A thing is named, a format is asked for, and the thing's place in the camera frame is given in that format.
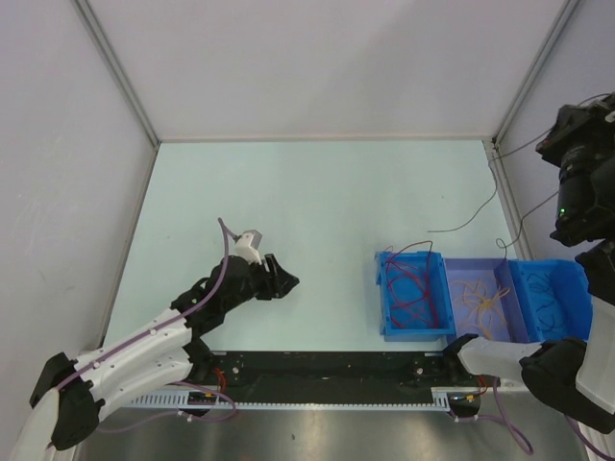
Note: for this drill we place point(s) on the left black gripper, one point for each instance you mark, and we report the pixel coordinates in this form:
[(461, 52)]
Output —
[(277, 282)]

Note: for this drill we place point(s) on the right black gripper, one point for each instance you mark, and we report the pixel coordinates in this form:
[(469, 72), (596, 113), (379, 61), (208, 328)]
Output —
[(598, 114)]

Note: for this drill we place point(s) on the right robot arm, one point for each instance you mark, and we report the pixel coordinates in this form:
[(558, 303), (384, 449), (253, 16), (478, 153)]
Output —
[(571, 370)]

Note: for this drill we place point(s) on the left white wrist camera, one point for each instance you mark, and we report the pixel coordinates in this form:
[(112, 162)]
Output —
[(246, 246)]

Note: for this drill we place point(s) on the purple plastic tray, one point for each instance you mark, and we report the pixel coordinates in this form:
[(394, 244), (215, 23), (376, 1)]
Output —
[(484, 299)]

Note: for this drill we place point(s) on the blue plastic bin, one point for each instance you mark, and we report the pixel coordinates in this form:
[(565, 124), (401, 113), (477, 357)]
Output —
[(552, 298), (414, 297)]

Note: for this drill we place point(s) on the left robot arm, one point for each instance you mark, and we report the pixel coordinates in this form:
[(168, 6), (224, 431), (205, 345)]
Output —
[(169, 349)]

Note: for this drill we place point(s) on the slotted cable duct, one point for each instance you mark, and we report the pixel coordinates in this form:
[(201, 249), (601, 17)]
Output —
[(183, 398)]

